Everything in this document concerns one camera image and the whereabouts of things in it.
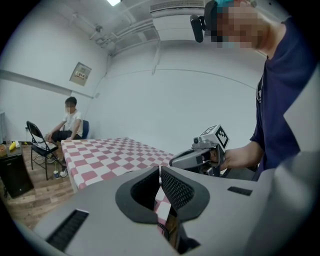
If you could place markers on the black telephone handset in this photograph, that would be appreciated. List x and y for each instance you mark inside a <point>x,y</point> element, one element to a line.
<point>173,227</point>

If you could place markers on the small cup on floor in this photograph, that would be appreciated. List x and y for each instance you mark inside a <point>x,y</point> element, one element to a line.
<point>56,174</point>

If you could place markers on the person's navy shirt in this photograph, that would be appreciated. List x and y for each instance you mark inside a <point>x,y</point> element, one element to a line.
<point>282,80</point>

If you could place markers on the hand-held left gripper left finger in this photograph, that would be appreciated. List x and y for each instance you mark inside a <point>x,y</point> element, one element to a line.
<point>140,200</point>

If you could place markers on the black folding chair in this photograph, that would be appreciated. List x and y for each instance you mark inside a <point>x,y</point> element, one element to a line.
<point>35,132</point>

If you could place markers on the blue chair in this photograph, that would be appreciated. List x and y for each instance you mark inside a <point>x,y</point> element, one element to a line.
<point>86,128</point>

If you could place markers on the ceiling light panel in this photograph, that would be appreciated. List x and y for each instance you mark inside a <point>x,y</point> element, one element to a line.
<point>113,2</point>

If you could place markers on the person's right hand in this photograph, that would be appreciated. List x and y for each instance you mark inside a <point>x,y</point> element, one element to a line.
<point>222,161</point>

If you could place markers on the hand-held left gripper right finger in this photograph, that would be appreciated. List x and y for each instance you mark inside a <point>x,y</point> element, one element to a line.
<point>185,197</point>

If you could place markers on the black cabinet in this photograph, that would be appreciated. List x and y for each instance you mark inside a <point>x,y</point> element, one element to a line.
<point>13,172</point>

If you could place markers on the red white checkered tablecloth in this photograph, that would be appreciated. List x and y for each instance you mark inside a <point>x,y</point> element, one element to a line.
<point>105,157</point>

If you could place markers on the grey device on chair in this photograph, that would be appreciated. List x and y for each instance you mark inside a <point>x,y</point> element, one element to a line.
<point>45,145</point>

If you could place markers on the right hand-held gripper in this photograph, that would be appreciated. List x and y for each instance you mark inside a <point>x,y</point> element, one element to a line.
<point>212,138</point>

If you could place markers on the person's head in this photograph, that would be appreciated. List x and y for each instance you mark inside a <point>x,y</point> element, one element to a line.
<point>260,27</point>

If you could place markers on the grey wall electrical box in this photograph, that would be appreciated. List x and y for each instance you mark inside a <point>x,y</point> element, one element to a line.
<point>80,74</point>

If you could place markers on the white security camera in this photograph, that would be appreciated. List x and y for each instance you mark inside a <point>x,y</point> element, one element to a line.
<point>99,28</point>

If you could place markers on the white ceiling pipes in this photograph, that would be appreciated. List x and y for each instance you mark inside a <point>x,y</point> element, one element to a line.
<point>130,30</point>

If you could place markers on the black head-mounted camera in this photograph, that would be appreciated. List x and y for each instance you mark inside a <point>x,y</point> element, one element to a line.
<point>198,26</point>

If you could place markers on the yellow toy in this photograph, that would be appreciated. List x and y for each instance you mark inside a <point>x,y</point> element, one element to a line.
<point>13,145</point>

